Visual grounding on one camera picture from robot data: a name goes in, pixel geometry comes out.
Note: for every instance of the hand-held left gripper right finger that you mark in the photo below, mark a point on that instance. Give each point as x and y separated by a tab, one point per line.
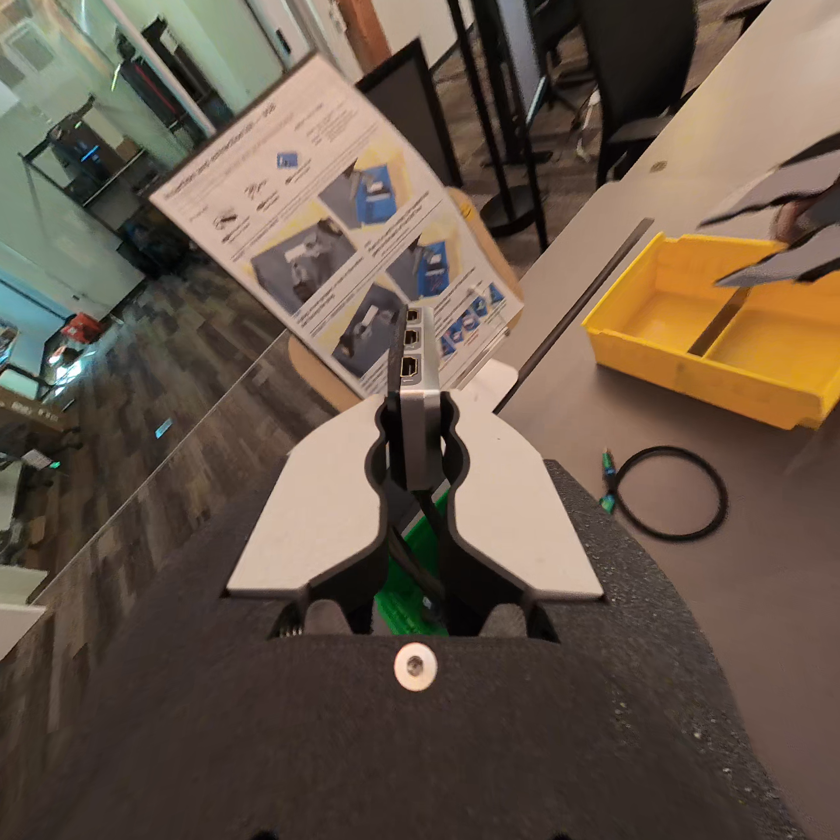
525	519

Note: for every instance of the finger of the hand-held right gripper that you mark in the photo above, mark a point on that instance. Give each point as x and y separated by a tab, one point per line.
788	184
801	263

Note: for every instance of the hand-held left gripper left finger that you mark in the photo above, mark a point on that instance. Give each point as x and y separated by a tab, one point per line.
309	525

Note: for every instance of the green plastic bin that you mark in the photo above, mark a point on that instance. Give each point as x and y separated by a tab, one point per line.
394	607

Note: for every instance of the yellow plastic bin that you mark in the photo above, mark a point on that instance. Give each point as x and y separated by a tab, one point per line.
683	322

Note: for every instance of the silver grey usb adapter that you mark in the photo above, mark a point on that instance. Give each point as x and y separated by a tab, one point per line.
418	394

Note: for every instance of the white stand base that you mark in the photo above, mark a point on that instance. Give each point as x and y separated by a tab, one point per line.
488	387

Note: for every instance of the black office chair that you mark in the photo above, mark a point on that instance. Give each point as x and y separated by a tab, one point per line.
637	66

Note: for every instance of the red floor object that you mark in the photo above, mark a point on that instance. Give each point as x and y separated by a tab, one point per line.
82	328

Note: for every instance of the instruction sheet on wooden board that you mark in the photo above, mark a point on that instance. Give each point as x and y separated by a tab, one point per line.
328	223

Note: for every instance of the black shelving unit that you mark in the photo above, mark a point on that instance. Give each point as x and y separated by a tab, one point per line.
112	184

